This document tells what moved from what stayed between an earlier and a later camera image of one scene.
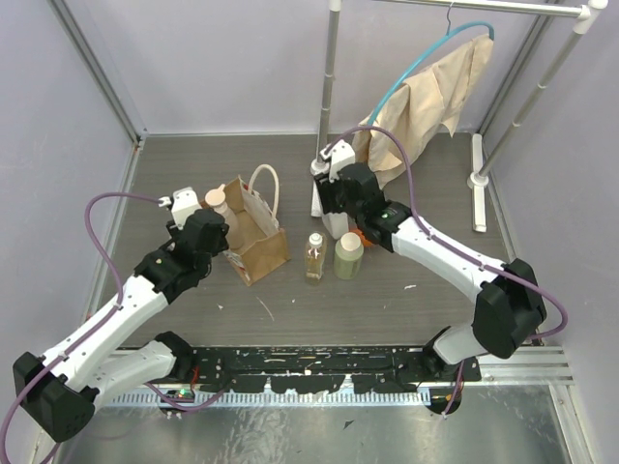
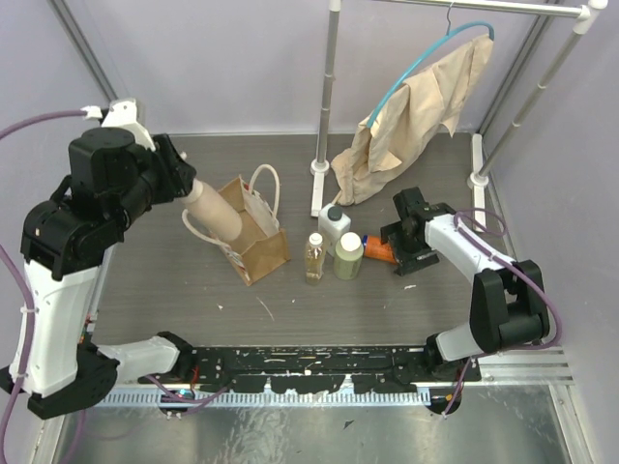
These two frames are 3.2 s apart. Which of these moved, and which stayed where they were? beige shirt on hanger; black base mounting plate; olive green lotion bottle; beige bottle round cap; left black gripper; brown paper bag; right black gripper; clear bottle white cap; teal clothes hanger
Moved: right black gripper; beige bottle round cap; left black gripper
Stayed: olive green lotion bottle; teal clothes hanger; beige shirt on hanger; black base mounting plate; brown paper bag; clear bottle white cap
